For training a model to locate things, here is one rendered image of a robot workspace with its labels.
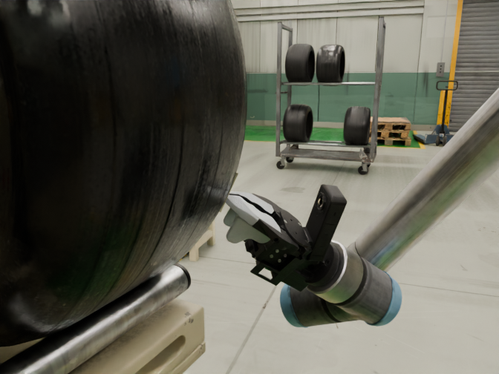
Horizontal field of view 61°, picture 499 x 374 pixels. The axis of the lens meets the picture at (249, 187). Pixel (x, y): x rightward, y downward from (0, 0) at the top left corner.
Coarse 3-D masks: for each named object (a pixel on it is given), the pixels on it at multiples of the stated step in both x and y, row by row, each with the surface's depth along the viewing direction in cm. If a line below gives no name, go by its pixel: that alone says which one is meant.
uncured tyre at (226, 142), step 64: (0, 0) 28; (64, 0) 28; (128, 0) 31; (192, 0) 38; (0, 64) 29; (64, 64) 29; (128, 64) 31; (192, 64) 37; (0, 128) 30; (64, 128) 30; (128, 128) 32; (192, 128) 38; (0, 192) 31; (64, 192) 31; (128, 192) 34; (192, 192) 42; (0, 256) 34; (64, 256) 34; (128, 256) 38; (0, 320) 37; (64, 320) 40
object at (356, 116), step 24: (384, 24) 523; (288, 48) 557; (312, 48) 559; (336, 48) 532; (384, 48) 556; (288, 72) 551; (312, 72) 591; (336, 72) 531; (288, 96) 611; (288, 120) 562; (312, 120) 602; (360, 120) 531; (288, 144) 628; (312, 144) 572; (336, 144) 562; (360, 144) 549; (360, 168) 549
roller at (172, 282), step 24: (144, 288) 55; (168, 288) 58; (96, 312) 49; (120, 312) 50; (144, 312) 53; (48, 336) 45; (72, 336) 45; (96, 336) 47; (120, 336) 51; (24, 360) 41; (48, 360) 42; (72, 360) 44
